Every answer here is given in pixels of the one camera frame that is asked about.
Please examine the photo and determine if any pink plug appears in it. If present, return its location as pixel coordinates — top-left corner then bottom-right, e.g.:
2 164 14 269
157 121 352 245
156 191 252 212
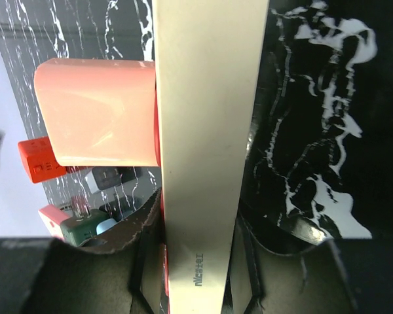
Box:
34 58 160 167

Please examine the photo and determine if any pink triangular socket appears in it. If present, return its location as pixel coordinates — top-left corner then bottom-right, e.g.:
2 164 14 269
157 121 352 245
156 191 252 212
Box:
38 205 71 240

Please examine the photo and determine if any grey plug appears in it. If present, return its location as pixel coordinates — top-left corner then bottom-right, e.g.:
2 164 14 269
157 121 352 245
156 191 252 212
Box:
84 167 141 194

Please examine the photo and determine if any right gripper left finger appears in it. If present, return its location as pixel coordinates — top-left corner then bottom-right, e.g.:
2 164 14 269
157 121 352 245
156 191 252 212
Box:
0 191 164 313

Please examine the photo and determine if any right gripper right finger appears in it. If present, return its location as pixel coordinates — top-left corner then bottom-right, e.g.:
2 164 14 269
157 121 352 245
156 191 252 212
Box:
221 217 393 313

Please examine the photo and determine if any dark green plug adapter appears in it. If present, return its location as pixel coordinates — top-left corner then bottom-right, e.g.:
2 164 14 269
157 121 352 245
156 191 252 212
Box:
60 209 109 247

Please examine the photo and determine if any wooden socket strip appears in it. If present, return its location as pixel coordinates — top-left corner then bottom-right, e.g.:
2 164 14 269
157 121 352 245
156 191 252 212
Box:
153 1 268 313

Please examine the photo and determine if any red cube socket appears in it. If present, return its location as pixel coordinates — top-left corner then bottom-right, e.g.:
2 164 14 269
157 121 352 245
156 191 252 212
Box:
18 137 67 184

